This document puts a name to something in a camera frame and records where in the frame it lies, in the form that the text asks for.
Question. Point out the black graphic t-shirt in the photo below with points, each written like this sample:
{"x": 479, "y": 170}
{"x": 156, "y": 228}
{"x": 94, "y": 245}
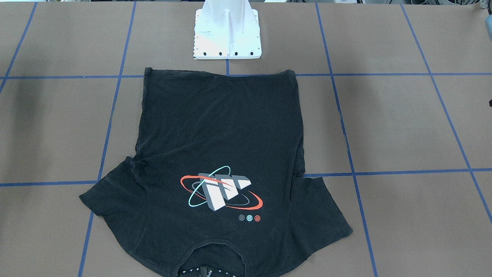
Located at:
{"x": 217, "y": 179}

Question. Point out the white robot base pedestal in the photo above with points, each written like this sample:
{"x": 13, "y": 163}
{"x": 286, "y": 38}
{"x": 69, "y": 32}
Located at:
{"x": 226, "y": 29}

